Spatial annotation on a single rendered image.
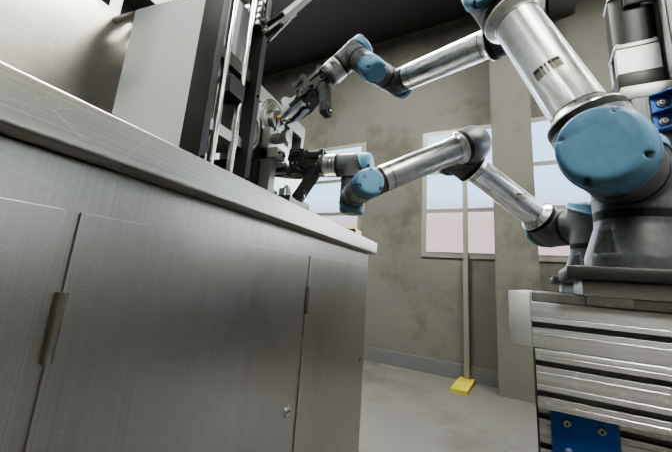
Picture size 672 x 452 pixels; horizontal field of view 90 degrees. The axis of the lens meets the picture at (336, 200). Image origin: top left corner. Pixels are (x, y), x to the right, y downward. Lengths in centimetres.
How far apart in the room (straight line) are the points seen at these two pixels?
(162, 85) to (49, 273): 65
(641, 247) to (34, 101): 75
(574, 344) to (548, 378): 7
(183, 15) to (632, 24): 110
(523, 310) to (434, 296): 265
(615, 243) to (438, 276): 267
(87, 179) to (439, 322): 314
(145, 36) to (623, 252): 112
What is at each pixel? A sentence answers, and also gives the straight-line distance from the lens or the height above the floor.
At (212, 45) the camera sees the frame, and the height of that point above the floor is 120.
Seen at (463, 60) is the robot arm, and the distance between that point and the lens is 102.
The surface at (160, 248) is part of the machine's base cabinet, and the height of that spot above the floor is 79.
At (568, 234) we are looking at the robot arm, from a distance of 126.
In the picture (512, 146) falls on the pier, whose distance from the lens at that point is 320.
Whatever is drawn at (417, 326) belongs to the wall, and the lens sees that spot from 338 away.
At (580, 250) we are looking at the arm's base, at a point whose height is 90.
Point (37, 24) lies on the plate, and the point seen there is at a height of 129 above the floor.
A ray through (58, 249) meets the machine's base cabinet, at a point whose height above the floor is 78.
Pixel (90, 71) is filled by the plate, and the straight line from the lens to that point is 114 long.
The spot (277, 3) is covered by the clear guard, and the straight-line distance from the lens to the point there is 162.
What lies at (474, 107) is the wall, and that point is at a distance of 366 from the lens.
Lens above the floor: 78
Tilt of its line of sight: 12 degrees up
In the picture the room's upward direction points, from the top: 4 degrees clockwise
